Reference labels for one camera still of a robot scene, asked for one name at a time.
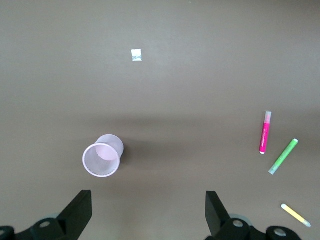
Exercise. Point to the small tape patch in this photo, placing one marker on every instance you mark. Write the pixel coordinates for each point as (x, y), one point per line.
(136, 55)

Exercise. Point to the yellow marker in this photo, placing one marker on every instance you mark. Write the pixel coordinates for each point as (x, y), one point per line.
(295, 215)

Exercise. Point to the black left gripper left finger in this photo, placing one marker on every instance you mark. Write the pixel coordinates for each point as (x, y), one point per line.
(72, 217)

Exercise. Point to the translucent pink cup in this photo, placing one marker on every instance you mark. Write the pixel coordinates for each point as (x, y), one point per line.
(100, 167)

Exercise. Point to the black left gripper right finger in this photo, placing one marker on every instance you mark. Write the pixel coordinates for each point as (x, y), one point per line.
(220, 220)

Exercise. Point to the green marker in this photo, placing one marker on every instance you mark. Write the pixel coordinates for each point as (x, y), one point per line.
(283, 156)

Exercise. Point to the pink marker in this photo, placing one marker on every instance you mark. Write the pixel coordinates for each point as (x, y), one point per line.
(265, 135)

